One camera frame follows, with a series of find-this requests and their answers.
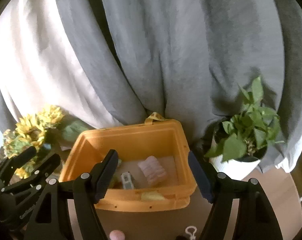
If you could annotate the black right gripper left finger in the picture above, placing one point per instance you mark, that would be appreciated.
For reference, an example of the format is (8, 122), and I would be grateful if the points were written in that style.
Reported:
(50, 218)

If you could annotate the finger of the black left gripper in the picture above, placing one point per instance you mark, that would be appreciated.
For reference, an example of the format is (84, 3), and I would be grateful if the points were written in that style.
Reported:
(33, 177)
(8, 167)

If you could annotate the green teal plush toy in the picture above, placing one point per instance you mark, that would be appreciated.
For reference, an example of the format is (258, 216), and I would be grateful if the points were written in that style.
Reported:
(123, 177)

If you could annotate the lilac fluffy headband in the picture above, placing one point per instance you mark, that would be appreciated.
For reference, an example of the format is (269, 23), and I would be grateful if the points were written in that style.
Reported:
(153, 171)

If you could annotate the pink egg-shaped sponge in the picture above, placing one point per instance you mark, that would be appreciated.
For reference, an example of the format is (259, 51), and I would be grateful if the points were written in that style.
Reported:
(117, 235)

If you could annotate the white ribbed plant pot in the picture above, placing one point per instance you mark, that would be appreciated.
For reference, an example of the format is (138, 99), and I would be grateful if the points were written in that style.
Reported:
(230, 166)

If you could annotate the Mickey Mouse plush toy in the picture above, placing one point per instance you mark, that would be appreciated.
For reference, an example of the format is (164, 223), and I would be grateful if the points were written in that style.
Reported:
(189, 233)

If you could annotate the yellow artificial sunflower bouquet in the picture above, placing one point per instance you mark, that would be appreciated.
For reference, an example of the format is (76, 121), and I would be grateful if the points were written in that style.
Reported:
(51, 130)

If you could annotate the orange plastic storage crate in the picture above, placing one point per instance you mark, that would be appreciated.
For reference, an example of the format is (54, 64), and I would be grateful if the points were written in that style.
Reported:
(157, 137)

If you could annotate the green leafy potted plant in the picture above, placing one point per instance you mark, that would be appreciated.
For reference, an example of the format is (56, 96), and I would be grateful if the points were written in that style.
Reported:
(246, 136)

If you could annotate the white sheer curtain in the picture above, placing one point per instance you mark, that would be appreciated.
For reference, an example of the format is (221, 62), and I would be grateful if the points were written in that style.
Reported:
(39, 68)

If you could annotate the grey curtain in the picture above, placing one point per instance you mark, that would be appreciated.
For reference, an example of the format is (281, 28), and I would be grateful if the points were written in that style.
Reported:
(186, 59)

